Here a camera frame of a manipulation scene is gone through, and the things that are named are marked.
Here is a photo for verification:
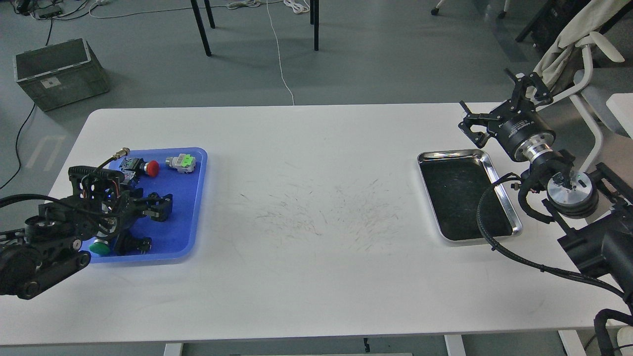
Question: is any grey plastic crate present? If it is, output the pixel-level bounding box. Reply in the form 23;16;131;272
13;39;111;111

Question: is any black floor cable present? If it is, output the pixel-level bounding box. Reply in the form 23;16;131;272
0;101;38;190

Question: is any red push button switch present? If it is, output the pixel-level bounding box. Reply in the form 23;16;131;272
119;157;160;179

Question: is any black table leg right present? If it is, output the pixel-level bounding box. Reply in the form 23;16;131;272
309;0;319;51

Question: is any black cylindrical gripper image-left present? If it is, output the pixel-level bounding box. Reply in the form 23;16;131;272
39;165;174;241

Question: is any white floor cable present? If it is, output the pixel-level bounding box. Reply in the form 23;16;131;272
89;0;311;106

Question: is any black table leg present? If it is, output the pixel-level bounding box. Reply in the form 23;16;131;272
190;0;216;58
309;0;319;51

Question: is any blue plastic tray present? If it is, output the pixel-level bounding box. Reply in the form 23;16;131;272
90;147;208;264

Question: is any green push button switch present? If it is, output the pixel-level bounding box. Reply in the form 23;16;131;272
89;238;112;256

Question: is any black selector switch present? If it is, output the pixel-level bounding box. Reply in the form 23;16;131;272
113;230;152;256

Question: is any silver metal tray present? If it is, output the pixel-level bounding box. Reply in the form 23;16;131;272
417;149;523;245

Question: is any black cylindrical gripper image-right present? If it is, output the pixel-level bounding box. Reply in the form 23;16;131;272
458;68;556;162

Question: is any white office chair with cloth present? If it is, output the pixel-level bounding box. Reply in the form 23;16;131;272
534;0;632;171

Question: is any black table leg front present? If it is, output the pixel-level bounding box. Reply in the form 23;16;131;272
190;0;216;58

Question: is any green grey switch module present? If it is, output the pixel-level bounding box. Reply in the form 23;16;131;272
165;153;197;174

